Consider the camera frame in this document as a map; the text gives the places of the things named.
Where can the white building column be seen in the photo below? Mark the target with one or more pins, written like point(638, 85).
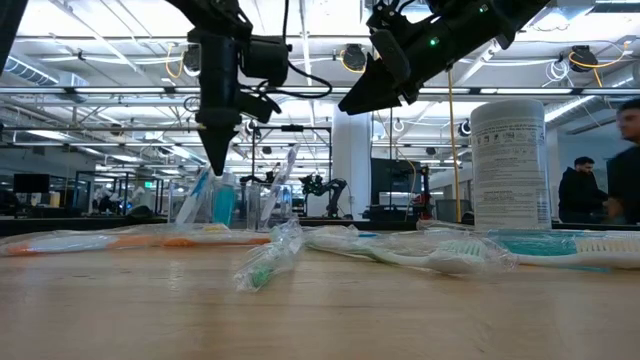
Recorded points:
point(352, 165)

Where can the blue toothbrush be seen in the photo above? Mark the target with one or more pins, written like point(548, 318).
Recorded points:
point(367, 234)
point(196, 192)

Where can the orange toothbrush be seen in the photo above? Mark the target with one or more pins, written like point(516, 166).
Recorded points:
point(600, 257)
point(60, 244)
point(250, 240)

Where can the small dark monitor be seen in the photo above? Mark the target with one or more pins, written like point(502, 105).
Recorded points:
point(31, 183)

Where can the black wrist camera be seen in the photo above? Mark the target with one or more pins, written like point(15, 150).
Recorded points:
point(265, 60)
point(392, 15)

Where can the green toothbrush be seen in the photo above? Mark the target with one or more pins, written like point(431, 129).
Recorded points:
point(450, 257)
point(265, 265)

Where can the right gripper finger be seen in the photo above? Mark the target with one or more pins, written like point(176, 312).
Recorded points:
point(380, 85)

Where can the black background robot arm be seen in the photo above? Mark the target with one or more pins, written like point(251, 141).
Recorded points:
point(325, 186)

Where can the person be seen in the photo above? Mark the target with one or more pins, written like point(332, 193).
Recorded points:
point(625, 180)
point(580, 192)

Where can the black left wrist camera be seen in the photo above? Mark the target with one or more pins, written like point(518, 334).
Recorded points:
point(265, 60)

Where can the clear acrylic organizer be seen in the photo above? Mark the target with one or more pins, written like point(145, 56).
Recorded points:
point(250, 210)

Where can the white wipes canister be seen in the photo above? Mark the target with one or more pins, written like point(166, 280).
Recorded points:
point(510, 165)

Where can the dark background monitor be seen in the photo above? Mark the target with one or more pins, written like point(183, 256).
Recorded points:
point(392, 180)

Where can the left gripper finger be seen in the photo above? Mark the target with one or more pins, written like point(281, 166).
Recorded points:
point(219, 110)

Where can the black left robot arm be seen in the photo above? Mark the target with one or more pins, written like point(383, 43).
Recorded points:
point(210, 12)

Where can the small blue mouthwash bottle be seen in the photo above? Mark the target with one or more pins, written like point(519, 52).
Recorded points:
point(225, 202)
point(535, 242)

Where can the black metal table frame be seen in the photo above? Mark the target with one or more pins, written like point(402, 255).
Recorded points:
point(75, 226)

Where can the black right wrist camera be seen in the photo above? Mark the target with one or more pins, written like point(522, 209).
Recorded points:
point(392, 15)

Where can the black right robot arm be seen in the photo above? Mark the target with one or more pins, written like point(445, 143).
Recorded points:
point(475, 30)

